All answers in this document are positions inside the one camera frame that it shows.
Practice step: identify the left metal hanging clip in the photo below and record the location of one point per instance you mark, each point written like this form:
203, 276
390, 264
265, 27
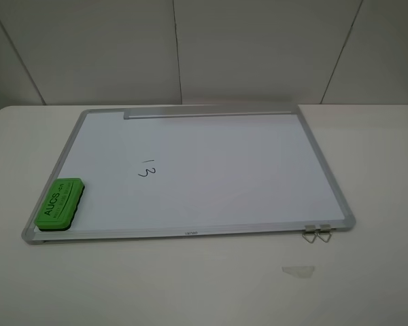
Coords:
310, 233

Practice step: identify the clear tape piece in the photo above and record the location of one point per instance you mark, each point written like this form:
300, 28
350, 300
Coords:
301, 272

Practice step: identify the silver pen tray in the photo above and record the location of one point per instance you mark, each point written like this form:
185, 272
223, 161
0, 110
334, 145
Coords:
209, 110

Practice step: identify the right metal hanging clip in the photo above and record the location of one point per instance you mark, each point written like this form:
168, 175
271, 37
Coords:
325, 232

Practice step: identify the metal hanging clip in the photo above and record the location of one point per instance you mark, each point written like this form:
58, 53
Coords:
310, 233
325, 232

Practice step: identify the white aluminium-framed whiteboard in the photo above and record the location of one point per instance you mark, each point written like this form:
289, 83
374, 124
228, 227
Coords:
194, 176

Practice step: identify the green whiteboard eraser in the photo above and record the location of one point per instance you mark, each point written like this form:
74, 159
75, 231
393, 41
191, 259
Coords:
58, 209

